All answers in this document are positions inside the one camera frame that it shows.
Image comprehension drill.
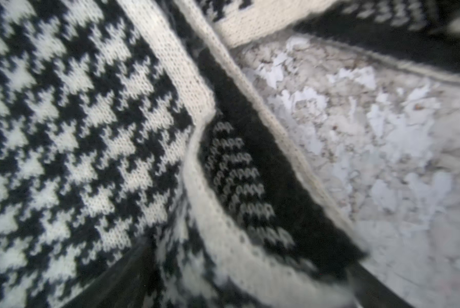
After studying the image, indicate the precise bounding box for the black white knitted scarf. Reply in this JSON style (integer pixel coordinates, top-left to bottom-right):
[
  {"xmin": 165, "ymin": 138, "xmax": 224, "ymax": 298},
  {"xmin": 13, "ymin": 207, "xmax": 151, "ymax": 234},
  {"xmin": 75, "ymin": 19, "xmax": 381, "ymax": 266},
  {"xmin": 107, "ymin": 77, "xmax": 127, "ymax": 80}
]
[{"xmin": 0, "ymin": 1, "xmax": 460, "ymax": 307}]

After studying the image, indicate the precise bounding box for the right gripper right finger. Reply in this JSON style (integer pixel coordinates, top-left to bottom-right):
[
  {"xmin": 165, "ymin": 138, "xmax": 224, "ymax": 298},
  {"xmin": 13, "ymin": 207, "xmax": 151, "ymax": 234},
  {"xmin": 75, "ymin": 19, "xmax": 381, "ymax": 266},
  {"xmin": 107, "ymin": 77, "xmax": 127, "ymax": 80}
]
[{"xmin": 347, "ymin": 263, "xmax": 413, "ymax": 308}]

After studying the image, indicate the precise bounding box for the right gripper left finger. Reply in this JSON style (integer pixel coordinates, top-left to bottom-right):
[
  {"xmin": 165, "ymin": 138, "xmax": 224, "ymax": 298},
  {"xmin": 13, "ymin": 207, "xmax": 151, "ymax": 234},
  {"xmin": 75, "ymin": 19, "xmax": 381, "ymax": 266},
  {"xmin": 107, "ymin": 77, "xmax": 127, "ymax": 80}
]
[{"xmin": 65, "ymin": 238, "xmax": 155, "ymax": 307}]

